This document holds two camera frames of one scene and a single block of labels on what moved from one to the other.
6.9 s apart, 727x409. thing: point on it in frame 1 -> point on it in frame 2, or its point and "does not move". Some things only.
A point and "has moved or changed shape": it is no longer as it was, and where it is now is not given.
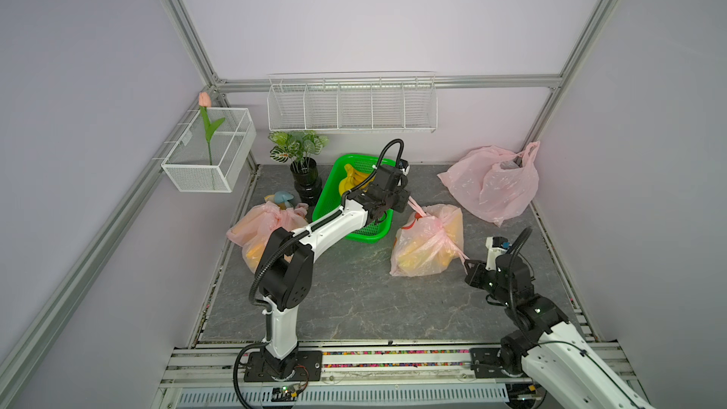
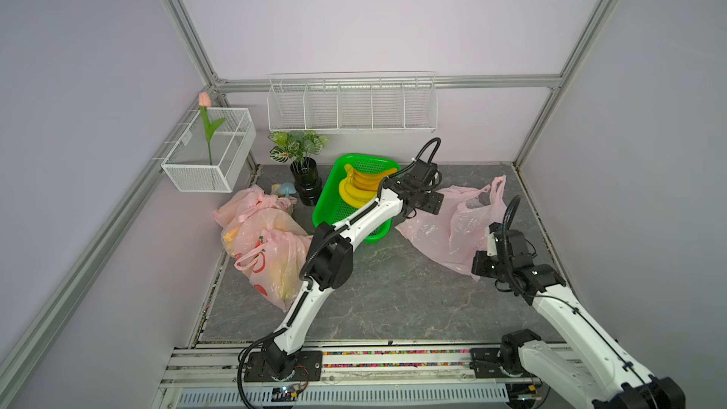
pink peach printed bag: [430, 243] -> [274, 258]
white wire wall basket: [188, 165] does not move
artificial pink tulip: [204, 102] does not move
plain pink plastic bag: [501, 185] -> [460, 227]
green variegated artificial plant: [295, 146] does not move
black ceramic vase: [308, 184] does not move
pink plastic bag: [253, 225] has moved or changed shape
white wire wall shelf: [352, 102] does not move
